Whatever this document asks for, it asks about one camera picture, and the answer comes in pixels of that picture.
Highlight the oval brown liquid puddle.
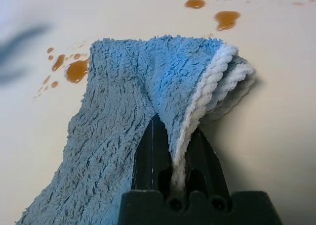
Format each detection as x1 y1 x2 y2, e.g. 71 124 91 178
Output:
185 0 206 9

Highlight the irregular brown liquid puddle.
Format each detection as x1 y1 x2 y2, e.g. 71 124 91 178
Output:
214 10 241 32

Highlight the blue fluffy rag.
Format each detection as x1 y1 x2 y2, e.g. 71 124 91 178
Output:
14 35 256 225

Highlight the large brown liquid puddle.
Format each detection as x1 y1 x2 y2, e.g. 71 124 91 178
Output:
64 58 90 84

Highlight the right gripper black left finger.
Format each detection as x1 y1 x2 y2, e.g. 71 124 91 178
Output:
132 113 173 191

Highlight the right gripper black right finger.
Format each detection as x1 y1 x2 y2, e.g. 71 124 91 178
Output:
185 130 232 193

